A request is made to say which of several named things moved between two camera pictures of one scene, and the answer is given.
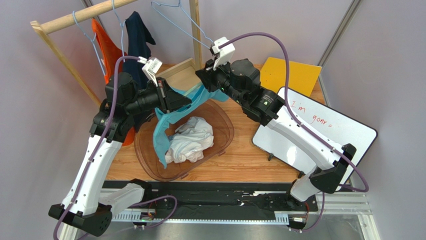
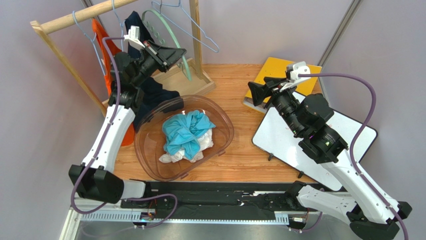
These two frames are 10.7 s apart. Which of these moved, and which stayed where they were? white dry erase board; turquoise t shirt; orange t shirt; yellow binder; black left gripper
Moved: black left gripper; turquoise t shirt
Stayed: orange t shirt; yellow binder; white dry erase board
